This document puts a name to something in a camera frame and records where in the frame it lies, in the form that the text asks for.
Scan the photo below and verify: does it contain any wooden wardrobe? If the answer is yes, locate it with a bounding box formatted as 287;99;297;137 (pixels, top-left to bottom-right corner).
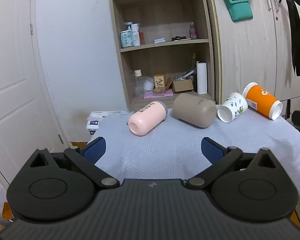
202;0;300;105

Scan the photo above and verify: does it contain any white tissue pack blue label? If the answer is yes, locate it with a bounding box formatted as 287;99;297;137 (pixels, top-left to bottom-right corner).
86;120;100;135

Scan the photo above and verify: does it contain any white green pump bottle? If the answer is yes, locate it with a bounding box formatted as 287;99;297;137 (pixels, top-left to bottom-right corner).
120;22;133;48

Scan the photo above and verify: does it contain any black ribbon bow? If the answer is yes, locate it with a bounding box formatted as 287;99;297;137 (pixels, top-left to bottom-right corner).
279;0;300;77

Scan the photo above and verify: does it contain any white tall bottle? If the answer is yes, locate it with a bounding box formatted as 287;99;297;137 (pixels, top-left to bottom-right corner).
131;24;141;47

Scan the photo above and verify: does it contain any floral print wooden box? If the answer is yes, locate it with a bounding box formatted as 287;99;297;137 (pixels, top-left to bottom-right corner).
154;74;166;93

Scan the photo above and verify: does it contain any grey quilted table cloth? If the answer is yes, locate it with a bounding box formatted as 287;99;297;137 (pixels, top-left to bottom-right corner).
89;105;300;198

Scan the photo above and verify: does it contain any green hanging pouch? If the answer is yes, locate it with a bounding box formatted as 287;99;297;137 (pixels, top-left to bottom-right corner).
221;0;254;23

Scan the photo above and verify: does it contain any orange paper cup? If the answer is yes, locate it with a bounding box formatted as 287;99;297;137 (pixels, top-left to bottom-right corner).
242;82;283;121

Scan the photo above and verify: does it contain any pink cup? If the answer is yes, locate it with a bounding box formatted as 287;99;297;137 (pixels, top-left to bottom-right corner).
128;100;168;137

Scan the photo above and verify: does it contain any taupe cup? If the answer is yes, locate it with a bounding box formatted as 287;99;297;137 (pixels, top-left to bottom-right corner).
172;93;217;129

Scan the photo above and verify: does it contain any cardboard box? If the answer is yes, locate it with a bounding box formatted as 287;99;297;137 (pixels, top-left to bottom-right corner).
172;79;194;93

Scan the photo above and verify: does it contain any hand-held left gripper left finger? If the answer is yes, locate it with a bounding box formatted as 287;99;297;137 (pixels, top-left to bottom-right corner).
27;137;120;190

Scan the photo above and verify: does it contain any white paper roll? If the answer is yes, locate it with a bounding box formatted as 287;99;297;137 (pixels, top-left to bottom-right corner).
196;62;208;94

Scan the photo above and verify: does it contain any clear bottle with beige cap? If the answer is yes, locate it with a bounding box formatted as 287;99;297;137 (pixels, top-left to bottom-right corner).
134;69;143;98

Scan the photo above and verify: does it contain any pink jar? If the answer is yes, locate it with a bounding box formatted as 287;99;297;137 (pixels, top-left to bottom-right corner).
189;22;198;40

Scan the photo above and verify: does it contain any wooden bookcase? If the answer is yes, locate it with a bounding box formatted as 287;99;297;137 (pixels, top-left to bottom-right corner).
107;0;217;111

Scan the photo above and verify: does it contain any white door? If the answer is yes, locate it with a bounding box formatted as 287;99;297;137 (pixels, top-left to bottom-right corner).
0;0;73;198

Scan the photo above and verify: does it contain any white cactus print paper cup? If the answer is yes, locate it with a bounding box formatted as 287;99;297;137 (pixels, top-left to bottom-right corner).
217;92;248;123

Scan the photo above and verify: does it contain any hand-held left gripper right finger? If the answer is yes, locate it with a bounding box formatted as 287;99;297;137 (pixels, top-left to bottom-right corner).
182;137;279;190

